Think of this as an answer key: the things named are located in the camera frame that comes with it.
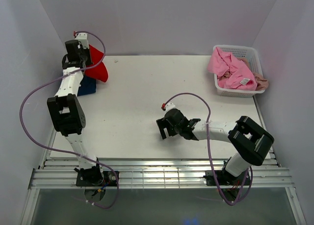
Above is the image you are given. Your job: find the red t-shirt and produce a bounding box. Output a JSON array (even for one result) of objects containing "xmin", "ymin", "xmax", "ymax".
[{"xmin": 85, "ymin": 45, "xmax": 108, "ymax": 83}]

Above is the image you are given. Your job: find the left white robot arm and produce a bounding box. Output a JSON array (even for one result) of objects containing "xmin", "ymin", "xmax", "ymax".
[{"xmin": 47, "ymin": 39, "xmax": 103, "ymax": 186}]

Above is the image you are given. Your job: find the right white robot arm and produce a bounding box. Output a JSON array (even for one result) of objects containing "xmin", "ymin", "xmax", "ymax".
[{"xmin": 156, "ymin": 108, "xmax": 274, "ymax": 185}]

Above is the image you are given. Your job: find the folded blue t-shirt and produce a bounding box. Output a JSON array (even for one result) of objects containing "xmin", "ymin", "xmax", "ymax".
[{"xmin": 77, "ymin": 76, "xmax": 97, "ymax": 96}]

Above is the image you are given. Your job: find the pink t-shirt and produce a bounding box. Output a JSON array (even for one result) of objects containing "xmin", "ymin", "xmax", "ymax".
[{"xmin": 207, "ymin": 47, "xmax": 257, "ymax": 91}]

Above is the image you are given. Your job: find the beige garment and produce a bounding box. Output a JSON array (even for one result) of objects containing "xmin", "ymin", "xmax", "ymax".
[{"xmin": 237, "ymin": 57, "xmax": 269, "ymax": 91}]

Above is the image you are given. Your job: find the white plastic laundry basket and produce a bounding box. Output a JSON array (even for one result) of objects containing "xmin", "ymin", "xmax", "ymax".
[{"xmin": 212, "ymin": 45, "xmax": 265, "ymax": 97}]

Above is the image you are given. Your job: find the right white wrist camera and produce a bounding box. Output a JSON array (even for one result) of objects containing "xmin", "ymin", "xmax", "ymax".
[{"xmin": 161, "ymin": 102, "xmax": 176, "ymax": 112}]

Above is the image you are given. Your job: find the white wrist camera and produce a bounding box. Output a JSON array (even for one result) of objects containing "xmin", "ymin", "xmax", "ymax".
[
  {"xmin": 161, "ymin": 102, "xmax": 176, "ymax": 112},
  {"xmin": 74, "ymin": 31, "xmax": 89, "ymax": 49}
]

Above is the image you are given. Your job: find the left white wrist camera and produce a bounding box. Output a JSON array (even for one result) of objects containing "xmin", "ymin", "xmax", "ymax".
[{"xmin": 74, "ymin": 31, "xmax": 89, "ymax": 49}]

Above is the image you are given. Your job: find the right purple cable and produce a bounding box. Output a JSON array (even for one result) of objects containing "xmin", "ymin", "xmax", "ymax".
[{"xmin": 162, "ymin": 92, "xmax": 253, "ymax": 206}]

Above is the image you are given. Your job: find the purple cable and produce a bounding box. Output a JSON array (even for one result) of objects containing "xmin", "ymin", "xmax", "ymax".
[
  {"xmin": 162, "ymin": 92, "xmax": 253, "ymax": 206},
  {"xmin": 19, "ymin": 31, "xmax": 120, "ymax": 209}
]

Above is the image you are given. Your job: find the aluminium table frame rail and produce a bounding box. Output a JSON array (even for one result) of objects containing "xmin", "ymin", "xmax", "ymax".
[{"xmin": 29, "ymin": 159, "xmax": 294, "ymax": 189}]

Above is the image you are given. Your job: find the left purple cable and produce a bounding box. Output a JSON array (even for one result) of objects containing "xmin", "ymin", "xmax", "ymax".
[{"xmin": 19, "ymin": 31, "xmax": 120, "ymax": 209}]

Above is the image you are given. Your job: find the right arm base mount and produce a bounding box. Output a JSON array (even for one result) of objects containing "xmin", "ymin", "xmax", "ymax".
[{"xmin": 215, "ymin": 170, "xmax": 250, "ymax": 201}]

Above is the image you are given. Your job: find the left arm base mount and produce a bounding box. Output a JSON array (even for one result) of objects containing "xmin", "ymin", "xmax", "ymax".
[{"xmin": 75, "ymin": 169, "xmax": 119, "ymax": 202}]

